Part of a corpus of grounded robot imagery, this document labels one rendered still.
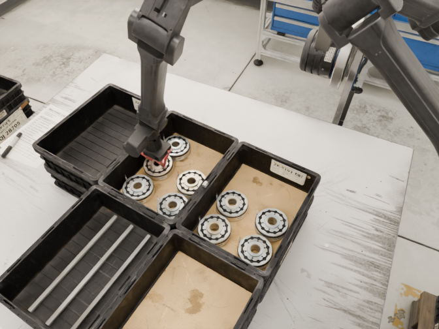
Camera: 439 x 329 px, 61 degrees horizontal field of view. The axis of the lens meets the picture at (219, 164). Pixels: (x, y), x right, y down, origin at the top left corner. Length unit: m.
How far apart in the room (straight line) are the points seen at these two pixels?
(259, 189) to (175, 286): 0.43
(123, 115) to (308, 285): 0.95
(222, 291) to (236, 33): 2.82
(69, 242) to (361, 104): 2.35
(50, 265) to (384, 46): 1.03
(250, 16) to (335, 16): 3.22
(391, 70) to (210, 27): 3.09
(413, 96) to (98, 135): 1.13
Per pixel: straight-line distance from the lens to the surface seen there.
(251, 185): 1.28
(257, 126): 1.66
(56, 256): 1.24
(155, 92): 0.92
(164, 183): 1.30
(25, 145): 1.77
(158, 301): 1.11
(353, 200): 1.49
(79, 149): 1.48
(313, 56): 1.29
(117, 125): 1.53
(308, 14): 2.89
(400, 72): 0.68
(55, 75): 3.35
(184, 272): 1.13
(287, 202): 1.26
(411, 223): 2.43
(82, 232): 1.26
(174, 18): 0.74
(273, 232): 1.16
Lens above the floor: 1.86
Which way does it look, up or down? 51 degrees down
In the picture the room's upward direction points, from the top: straight up
